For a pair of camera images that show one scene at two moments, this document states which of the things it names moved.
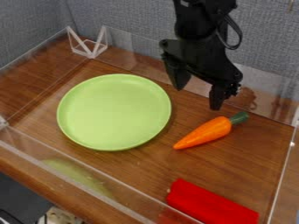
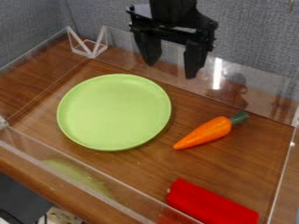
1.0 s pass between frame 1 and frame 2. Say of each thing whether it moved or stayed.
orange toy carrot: stayed
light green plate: stayed
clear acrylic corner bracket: stayed
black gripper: moved
